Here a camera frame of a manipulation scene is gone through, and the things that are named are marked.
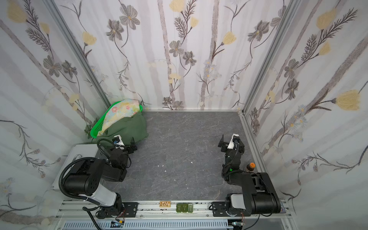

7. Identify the green skirt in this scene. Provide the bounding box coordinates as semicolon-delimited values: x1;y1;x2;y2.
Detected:
92;112;149;145

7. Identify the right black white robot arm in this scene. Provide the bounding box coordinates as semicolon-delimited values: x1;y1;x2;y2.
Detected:
212;134;281;217

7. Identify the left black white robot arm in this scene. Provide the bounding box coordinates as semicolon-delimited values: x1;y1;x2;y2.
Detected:
58;135;138;220

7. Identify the green plastic basket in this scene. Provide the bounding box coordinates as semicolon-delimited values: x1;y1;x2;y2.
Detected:
90;100;143;139

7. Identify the floral pastel skirt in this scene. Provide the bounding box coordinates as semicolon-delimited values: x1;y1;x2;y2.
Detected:
97;99;141;136

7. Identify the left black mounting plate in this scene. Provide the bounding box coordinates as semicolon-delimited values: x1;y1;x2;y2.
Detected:
122;202;139;218

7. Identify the black mounting plate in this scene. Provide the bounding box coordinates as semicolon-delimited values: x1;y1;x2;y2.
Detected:
209;201;229;217
122;202;139;218

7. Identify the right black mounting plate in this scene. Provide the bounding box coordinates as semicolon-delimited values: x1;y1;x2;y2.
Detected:
209;201;229;217

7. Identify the small wooden tag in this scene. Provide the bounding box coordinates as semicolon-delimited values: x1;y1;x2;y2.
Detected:
159;201;171;208

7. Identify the green tag block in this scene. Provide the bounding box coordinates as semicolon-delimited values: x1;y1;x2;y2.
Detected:
176;203;194;213

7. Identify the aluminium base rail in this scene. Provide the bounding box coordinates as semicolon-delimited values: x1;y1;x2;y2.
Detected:
54;199;292;220

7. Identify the white vented cable duct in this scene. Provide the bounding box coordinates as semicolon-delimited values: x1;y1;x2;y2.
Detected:
61;219;233;230

